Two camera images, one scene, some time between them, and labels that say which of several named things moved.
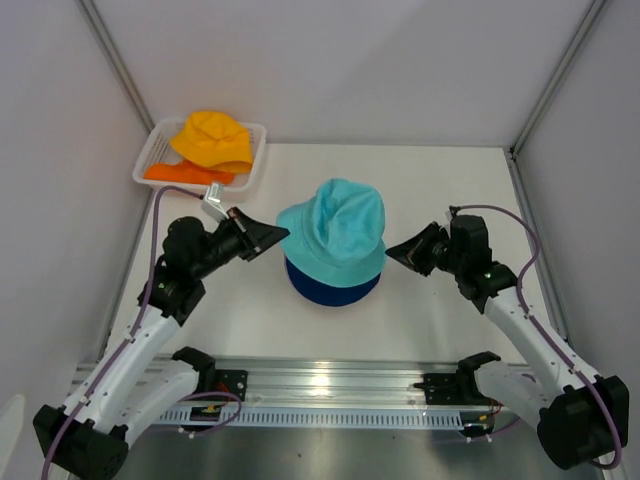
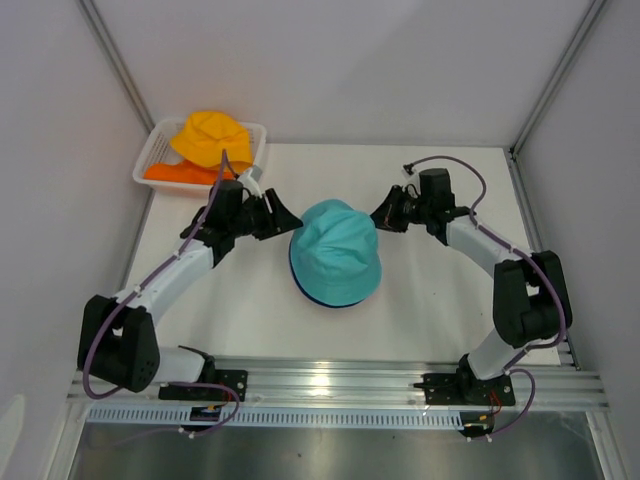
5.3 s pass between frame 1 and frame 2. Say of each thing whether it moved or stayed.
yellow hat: stayed
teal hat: moved
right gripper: moved
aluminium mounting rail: stayed
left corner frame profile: stayed
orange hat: stayed
